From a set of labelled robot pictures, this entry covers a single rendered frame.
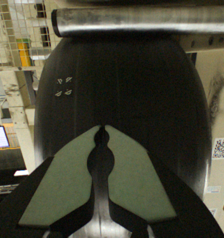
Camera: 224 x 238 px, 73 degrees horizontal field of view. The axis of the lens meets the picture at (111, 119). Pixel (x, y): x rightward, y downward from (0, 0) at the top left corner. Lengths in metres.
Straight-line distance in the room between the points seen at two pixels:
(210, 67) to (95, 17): 0.33
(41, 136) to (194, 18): 0.32
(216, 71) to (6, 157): 12.81
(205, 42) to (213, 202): 0.53
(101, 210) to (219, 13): 0.38
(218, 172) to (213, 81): 0.29
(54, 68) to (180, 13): 0.23
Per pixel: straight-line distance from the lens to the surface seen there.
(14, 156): 12.68
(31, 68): 0.86
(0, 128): 4.38
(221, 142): 0.55
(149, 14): 0.32
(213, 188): 0.65
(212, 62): 0.50
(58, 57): 0.29
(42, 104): 0.27
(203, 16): 0.35
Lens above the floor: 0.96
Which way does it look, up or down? 21 degrees up
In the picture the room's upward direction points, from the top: 178 degrees clockwise
